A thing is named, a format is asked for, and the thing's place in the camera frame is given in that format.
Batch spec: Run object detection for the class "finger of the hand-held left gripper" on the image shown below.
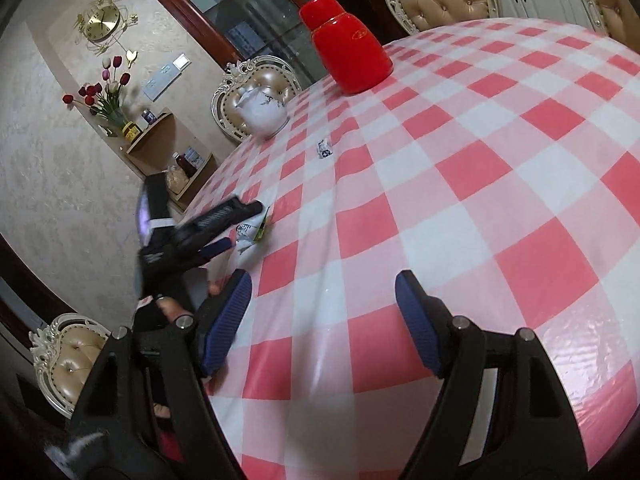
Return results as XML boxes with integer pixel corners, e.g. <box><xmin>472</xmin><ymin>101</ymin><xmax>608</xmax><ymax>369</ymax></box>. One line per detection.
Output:
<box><xmin>197</xmin><ymin>237</ymin><xmax>234</xmax><ymax>264</ymax></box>
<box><xmin>195</xmin><ymin>197</ymin><xmax>264</xmax><ymax>242</ymax></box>

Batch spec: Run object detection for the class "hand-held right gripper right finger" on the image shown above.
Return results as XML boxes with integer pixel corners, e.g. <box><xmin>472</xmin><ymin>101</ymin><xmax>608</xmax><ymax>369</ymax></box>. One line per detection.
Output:
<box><xmin>394</xmin><ymin>269</ymin><xmax>589</xmax><ymax>480</ymax></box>

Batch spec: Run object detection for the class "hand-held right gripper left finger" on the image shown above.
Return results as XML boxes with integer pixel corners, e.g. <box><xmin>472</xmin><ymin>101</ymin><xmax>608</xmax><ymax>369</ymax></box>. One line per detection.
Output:
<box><xmin>65</xmin><ymin>268</ymin><xmax>254</xmax><ymax>480</ymax></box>

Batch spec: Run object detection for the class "small green white snack packet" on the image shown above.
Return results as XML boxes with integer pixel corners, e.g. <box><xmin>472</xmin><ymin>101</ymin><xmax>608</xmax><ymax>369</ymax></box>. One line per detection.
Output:
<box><xmin>235</xmin><ymin>206</ymin><xmax>271</xmax><ymax>254</ymax></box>

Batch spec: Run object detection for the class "clear bag of snacks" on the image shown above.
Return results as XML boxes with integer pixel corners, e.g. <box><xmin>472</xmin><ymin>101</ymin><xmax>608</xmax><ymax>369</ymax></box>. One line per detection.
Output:
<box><xmin>164</xmin><ymin>165</ymin><xmax>189</xmax><ymax>194</ymax></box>

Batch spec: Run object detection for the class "person's left hand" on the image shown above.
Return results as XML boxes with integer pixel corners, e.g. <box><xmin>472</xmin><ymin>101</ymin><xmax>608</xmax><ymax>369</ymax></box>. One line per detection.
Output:
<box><xmin>133</xmin><ymin>284</ymin><xmax>224</xmax><ymax>334</ymax></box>

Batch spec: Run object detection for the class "brown bottle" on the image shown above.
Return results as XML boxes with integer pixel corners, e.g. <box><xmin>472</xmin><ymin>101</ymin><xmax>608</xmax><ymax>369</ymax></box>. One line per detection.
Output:
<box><xmin>172</xmin><ymin>152</ymin><xmax>198</xmax><ymax>179</ymax></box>

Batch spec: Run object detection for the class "wooden corner shelf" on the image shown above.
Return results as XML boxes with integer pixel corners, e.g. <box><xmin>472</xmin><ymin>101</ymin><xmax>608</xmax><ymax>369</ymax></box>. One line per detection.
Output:
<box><xmin>102</xmin><ymin>109</ymin><xmax>219</xmax><ymax>212</ymax></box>

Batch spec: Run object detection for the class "white ceramic teapot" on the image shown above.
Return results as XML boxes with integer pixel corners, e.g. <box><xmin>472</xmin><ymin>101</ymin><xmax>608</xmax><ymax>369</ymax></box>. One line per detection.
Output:
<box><xmin>234</xmin><ymin>85</ymin><xmax>290</xmax><ymax>139</ymax></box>

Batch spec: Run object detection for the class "person's red garment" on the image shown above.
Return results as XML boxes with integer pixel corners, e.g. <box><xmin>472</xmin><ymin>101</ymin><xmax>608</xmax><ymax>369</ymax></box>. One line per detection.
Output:
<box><xmin>155</xmin><ymin>425</ymin><xmax>191</xmax><ymax>466</ymax></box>

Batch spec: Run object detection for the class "vase of tulips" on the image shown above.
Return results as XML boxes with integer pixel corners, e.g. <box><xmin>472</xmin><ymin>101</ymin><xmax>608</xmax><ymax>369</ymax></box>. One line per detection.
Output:
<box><xmin>62</xmin><ymin>54</ymin><xmax>134</xmax><ymax>132</ymax></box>

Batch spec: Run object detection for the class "wooden framed glass door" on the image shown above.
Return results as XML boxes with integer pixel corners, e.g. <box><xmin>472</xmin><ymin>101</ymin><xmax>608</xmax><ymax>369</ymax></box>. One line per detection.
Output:
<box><xmin>134</xmin><ymin>0</ymin><xmax>397</xmax><ymax>97</ymax></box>

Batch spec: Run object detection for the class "red thermos jug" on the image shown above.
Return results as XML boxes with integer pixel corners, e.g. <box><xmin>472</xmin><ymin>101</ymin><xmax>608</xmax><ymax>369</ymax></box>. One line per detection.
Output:
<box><xmin>298</xmin><ymin>0</ymin><xmax>394</xmax><ymax>95</ymax></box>

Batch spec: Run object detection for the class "wide wall switch panel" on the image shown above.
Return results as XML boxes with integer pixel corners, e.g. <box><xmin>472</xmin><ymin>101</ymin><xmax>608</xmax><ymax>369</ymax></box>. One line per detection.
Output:
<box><xmin>142</xmin><ymin>64</ymin><xmax>176</xmax><ymax>101</ymax></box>

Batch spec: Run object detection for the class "gold wall clock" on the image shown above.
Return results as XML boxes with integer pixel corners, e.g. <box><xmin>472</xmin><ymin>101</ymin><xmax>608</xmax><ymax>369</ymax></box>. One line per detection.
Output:
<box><xmin>74</xmin><ymin>0</ymin><xmax>141</xmax><ymax>69</ymax></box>

